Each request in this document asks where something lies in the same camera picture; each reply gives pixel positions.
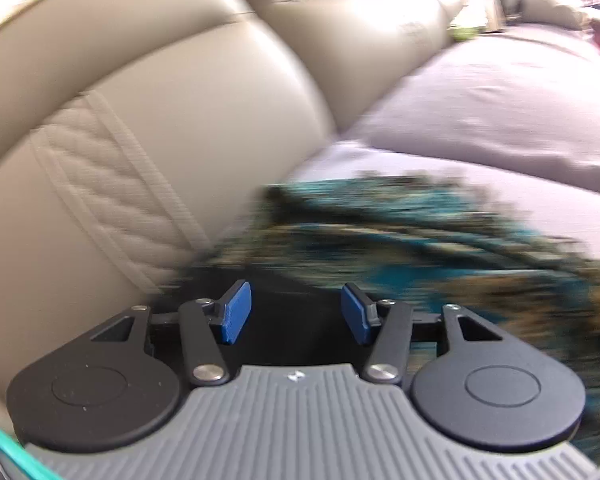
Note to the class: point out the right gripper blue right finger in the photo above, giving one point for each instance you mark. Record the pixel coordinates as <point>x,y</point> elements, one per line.
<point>385,326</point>

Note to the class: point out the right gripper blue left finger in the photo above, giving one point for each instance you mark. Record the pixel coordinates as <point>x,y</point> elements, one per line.
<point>205,325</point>

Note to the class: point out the black pants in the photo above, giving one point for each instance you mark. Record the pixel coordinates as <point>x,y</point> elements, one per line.
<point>291,323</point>

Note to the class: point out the teal paisley patterned throw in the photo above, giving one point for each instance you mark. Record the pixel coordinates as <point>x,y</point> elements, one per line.
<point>432,241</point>

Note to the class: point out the beige leather sofa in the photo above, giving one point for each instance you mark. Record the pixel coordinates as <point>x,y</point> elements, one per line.
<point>134,133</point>

